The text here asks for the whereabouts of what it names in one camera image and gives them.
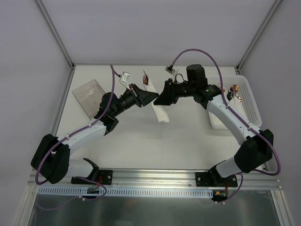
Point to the left aluminium frame post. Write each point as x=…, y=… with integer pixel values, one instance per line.
x=47, y=18

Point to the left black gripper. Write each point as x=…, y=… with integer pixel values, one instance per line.
x=137, y=95

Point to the transparent brown plastic tray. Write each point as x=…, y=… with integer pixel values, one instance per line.
x=89, y=96

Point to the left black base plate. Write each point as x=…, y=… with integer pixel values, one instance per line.
x=101, y=176

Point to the gold fork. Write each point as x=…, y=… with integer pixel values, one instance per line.
x=145, y=79

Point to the aluminium front rail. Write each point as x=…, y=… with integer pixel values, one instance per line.
x=172, y=178

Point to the white plastic basket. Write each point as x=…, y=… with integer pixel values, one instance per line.
x=245, y=92

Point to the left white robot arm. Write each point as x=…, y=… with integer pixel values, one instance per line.
x=52, y=158

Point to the white paper napkin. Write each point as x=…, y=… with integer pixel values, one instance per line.
x=159, y=110

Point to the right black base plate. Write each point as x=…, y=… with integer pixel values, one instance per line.
x=213, y=179

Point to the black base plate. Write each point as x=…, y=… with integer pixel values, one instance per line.
x=101, y=176
x=213, y=179

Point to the aluminium frame post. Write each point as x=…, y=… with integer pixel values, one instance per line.
x=47, y=18
x=259, y=32

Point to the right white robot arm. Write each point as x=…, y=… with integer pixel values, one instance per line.
x=255, y=144

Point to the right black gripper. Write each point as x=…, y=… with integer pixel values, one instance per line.
x=171, y=91

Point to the white slotted cable duct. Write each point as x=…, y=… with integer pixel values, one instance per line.
x=126, y=192

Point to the right aluminium frame post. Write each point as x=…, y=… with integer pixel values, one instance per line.
x=259, y=32

